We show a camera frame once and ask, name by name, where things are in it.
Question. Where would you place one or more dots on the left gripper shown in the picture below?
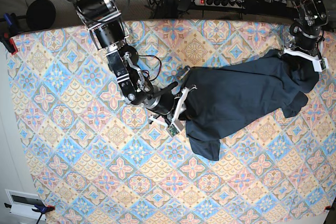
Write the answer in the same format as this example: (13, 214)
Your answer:
(305, 44)

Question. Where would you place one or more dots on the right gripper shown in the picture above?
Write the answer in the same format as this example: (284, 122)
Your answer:
(168, 107)

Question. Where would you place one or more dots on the black round stool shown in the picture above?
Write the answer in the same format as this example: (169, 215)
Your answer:
(40, 15)

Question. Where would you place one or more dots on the orange black clamp left edge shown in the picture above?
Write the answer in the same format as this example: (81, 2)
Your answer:
(8, 43)

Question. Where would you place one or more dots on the blue orange clamp bottom left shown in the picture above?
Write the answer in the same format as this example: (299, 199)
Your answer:
(42, 210)

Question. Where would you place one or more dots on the white floor vent box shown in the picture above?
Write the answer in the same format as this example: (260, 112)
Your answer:
(23, 203)

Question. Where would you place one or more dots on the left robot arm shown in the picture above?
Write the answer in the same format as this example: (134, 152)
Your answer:
(311, 14)

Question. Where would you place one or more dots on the dark navy t-shirt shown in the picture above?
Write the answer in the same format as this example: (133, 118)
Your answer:
(224, 100)

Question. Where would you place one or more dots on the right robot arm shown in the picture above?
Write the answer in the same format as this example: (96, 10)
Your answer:
(103, 20)

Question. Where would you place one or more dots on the patterned tile tablecloth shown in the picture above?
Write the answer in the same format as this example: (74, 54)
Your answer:
(98, 160)

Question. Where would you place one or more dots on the white power strip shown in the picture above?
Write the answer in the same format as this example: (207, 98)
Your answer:
(220, 3)

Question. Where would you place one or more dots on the blue clamp upper left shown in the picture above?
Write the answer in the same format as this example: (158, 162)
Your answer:
(12, 20)

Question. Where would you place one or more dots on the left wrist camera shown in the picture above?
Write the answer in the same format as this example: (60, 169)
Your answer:
(320, 65)

